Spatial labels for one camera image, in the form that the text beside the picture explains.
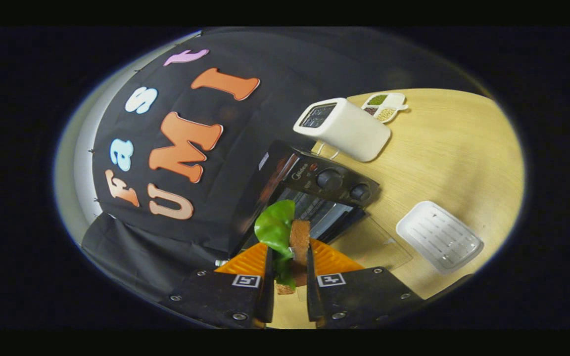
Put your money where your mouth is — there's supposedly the white plastic tray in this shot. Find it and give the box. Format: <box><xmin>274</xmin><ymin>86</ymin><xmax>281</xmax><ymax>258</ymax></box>
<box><xmin>396</xmin><ymin>200</ymin><xmax>484</xmax><ymax>275</ymax></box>

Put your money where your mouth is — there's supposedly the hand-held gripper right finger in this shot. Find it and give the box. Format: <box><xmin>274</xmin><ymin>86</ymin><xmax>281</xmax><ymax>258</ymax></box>
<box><xmin>306</xmin><ymin>238</ymin><xmax>424</xmax><ymax>329</ymax></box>

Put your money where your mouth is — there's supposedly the white divided bean dish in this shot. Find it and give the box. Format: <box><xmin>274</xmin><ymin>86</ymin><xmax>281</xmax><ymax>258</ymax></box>
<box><xmin>362</xmin><ymin>92</ymin><xmax>408</xmax><ymax>123</ymax></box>

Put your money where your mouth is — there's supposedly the black backdrop cloth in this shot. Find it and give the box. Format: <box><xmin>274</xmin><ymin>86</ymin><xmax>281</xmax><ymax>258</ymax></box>
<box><xmin>81</xmin><ymin>27</ymin><xmax>488</xmax><ymax>302</ymax></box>

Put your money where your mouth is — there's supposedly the black toaster oven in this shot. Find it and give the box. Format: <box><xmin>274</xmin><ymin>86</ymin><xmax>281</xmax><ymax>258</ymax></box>
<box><xmin>228</xmin><ymin>140</ymin><xmax>413</xmax><ymax>270</ymax></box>

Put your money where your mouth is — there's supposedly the white bread toaster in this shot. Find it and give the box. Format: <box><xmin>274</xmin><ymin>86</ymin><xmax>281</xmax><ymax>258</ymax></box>
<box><xmin>293</xmin><ymin>97</ymin><xmax>392</xmax><ymax>163</ymax></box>

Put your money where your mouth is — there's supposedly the lettuce sandwich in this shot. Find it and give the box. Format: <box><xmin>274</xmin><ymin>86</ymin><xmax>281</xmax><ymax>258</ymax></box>
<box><xmin>254</xmin><ymin>199</ymin><xmax>311</xmax><ymax>295</ymax></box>

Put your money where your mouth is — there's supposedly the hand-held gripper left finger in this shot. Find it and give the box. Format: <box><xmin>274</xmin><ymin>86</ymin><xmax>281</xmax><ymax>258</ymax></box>
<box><xmin>169</xmin><ymin>242</ymin><xmax>276</xmax><ymax>329</ymax></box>

